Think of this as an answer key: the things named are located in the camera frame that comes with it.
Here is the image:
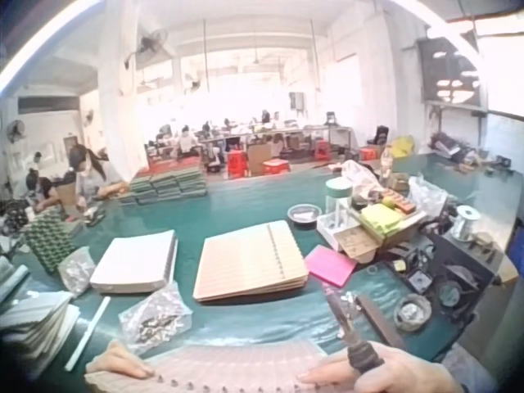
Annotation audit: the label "person's right hand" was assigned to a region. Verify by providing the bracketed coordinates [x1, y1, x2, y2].
[297, 341, 464, 393]

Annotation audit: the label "person's left hand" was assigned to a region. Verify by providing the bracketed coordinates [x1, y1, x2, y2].
[84, 339, 156, 380]

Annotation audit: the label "black soldering iron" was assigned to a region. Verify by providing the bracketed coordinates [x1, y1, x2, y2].
[326, 292, 386, 374]

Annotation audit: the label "pale pink cell tray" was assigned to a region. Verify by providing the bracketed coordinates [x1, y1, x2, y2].
[84, 338, 328, 393]

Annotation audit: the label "large clear bag of parts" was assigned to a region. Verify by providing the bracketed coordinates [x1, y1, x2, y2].
[117, 280, 193, 357]

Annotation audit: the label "white plastic strip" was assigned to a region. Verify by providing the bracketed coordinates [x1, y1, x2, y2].
[64, 296, 112, 372]

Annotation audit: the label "dark brown bar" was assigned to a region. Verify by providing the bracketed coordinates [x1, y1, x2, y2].
[355, 294, 411, 364]

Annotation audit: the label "round tip cleaner dish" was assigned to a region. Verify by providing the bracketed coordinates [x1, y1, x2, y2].
[392, 293, 433, 333]

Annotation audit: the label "pink paper pad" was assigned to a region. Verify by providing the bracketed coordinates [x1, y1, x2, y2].
[304, 244, 358, 287]

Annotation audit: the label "stack of white trays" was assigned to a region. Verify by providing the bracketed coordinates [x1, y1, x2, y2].
[88, 228, 179, 296]

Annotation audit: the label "stack of grey-white trays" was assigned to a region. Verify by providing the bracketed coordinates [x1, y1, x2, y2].
[0, 289, 81, 372]

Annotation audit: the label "small clear bag of parts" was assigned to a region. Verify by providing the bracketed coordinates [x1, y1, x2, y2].
[56, 246, 97, 298]

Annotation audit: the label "cardboard box with white tray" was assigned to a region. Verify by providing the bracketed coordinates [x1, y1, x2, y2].
[316, 211, 382, 264]

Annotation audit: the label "stack of beige trays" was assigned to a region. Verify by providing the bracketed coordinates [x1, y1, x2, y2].
[192, 219, 310, 304]

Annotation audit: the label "green tray of parts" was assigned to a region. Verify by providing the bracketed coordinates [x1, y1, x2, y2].
[23, 213, 79, 276]

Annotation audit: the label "black round bowl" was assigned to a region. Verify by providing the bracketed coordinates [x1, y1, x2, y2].
[287, 204, 323, 228]

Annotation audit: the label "black soldering fixture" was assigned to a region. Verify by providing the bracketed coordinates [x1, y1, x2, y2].
[388, 227, 507, 328]

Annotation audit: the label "yellow-green paper pad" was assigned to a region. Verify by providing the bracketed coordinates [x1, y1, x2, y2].
[359, 202, 404, 237]

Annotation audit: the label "clear jar with green lid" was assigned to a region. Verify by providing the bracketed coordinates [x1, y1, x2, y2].
[324, 177, 354, 230]

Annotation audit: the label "brown box of parts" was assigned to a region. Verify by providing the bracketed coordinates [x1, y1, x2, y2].
[381, 195, 419, 217]

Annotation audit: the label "stacks of green trays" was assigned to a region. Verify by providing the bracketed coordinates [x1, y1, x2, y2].
[118, 166, 208, 206]

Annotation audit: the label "crumpled clear plastic bag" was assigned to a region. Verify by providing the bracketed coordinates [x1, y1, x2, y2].
[408, 174, 449, 220]
[338, 159, 384, 196]

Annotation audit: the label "silver solder spool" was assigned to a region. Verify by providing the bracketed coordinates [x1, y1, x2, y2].
[449, 204, 481, 243]

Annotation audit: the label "clear plastic bottle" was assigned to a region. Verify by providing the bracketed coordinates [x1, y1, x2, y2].
[379, 144, 395, 182]

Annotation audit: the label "brown cardboard carton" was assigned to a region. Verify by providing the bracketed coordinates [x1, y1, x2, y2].
[246, 142, 273, 176]

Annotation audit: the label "yellow bag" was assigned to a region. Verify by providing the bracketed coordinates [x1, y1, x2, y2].
[390, 136, 418, 160]

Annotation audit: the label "far work tables with people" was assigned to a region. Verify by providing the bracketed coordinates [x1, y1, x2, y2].
[143, 108, 358, 165]

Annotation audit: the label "heap of tools and parts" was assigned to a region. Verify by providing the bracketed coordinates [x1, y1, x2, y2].
[427, 129, 515, 178]

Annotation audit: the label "large exhaust fan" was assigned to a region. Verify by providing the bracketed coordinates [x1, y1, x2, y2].
[416, 35, 489, 108]

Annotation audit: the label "black wall fan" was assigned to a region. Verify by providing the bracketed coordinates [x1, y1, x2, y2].
[4, 120, 29, 145]
[124, 27, 169, 69]

